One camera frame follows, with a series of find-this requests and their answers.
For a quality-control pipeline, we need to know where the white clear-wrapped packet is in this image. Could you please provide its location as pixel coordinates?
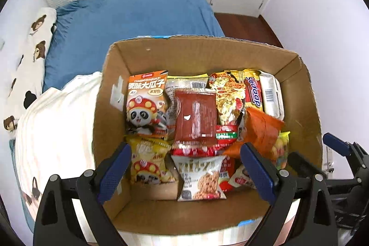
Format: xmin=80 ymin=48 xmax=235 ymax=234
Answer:
xmin=259 ymin=71 xmax=285 ymax=120

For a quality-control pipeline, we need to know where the plain orange snack packet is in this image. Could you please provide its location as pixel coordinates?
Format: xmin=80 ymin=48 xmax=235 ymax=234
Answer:
xmin=223 ymin=107 xmax=285 ymax=160

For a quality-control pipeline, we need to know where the beige cracker bag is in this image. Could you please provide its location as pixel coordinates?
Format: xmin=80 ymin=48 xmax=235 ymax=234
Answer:
xmin=171 ymin=154 xmax=227 ymax=202

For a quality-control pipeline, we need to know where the yellow panda print bag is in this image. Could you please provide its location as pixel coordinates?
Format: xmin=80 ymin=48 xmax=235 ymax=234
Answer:
xmin=125 ymin=135 xmax=179 ymax=184

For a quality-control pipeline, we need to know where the cardboard box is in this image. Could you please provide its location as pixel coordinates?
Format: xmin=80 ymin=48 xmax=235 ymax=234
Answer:
xmin=92 ymin=35 xmax=323 ymax=236

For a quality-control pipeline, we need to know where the red white patterned packet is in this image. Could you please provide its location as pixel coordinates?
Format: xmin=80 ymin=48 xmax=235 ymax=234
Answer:
xmin=171 ymin=145 xmax=228 ymax=158

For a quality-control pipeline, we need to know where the white red small packet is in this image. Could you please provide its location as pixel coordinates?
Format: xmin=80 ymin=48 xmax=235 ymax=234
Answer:
xmin=220 ymin=157 xmax=256 ymax=192

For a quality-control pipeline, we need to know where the clear barcode packet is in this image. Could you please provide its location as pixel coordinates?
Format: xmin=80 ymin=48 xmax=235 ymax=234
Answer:
xmin=166 ymin=79 xmax=209 ymax=131

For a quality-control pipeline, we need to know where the white striped blanket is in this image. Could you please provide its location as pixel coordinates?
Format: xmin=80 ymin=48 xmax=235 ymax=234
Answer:
xmin=14 ymin=71 xmax=103 ymax=246

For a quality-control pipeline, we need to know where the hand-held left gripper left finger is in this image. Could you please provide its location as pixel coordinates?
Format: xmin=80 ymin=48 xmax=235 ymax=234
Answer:
xmin=33 ymin=142 xmax=132 ymax=246

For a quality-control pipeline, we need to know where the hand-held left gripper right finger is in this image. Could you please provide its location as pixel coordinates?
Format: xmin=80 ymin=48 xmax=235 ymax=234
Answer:
xmin=240 ymin=142 xmax=338 ymax=246

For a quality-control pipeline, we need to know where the colourful candy ball bag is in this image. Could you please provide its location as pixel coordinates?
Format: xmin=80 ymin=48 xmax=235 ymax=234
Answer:
xmin=271 ymin=131 xmax=290 ymax=170

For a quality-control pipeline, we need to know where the red green snack packet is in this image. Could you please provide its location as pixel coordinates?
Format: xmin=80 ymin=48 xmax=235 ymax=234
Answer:
xmin=216 ymin=124 xmax=240 ymax=147

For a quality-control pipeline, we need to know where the yellow noodle packet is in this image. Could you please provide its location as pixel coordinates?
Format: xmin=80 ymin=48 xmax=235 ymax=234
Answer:
xmin=208 ymin=70 xmax=264 ymax=127

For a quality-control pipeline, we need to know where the blue pillow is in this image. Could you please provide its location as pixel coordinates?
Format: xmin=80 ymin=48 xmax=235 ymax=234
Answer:
xmin=43 ymin=0 xmax=225 ymax=91

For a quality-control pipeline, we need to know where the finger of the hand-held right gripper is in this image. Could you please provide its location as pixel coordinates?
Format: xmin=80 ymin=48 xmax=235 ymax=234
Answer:
xmin=288 ymin=151 xmax=328 ymax=177
xmin=322 ymin=133 xmax=369 ymax=174

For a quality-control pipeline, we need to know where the bear print pillow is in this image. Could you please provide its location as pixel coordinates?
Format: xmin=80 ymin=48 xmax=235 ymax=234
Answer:
xmin=0 ymin=7 xmax=57 ymax=137

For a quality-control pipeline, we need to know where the orange panda print bag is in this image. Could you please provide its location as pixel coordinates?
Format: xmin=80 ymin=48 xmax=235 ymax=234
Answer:
xmin=125 ymin=70 xmax=170 ymax=140

